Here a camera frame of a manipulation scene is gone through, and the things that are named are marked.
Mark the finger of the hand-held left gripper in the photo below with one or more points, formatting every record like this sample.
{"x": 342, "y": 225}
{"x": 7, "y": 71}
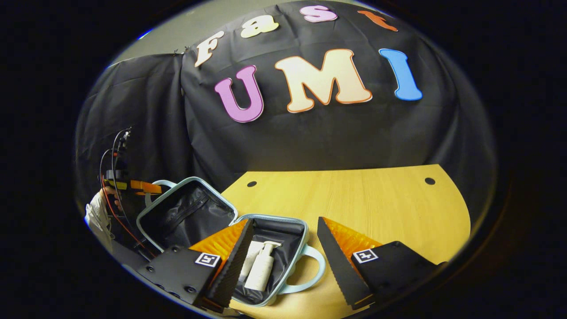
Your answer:
{"x": 146, "y": 187}

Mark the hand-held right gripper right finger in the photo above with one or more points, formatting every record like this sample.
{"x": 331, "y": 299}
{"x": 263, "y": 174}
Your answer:
{"x": 339, "y": 266}

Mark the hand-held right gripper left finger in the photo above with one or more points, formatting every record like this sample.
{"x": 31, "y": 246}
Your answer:
{"x": 234, "y": 270}

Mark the white squeeze tube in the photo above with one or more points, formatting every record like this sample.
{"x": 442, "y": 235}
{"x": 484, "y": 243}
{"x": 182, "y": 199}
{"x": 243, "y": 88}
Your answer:
{"x": 250, "y": 257}

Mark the white pump bottle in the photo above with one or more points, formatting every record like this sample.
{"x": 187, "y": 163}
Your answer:
{"x": 261, "y": 270}

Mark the light blue suitcase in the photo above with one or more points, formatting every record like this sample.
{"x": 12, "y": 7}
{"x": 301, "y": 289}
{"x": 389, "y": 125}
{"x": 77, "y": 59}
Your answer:
{"x": 274, "y": 230}

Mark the black backdrop cloth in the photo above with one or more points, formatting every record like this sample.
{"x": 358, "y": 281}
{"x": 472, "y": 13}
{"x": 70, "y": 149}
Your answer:
{"x": 332, "y": 137}

